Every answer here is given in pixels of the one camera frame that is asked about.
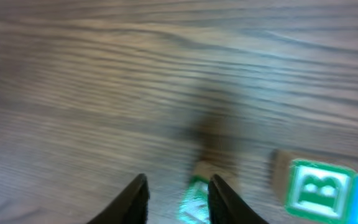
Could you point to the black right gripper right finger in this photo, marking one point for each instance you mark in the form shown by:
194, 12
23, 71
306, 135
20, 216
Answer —
226, 206

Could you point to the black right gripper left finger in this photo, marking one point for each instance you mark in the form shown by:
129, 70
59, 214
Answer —
129, 207

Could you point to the green letter wooden block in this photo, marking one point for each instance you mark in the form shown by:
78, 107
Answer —
193, 208

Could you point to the green B wooden block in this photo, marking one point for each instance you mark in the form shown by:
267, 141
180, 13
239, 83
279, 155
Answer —
312, 187

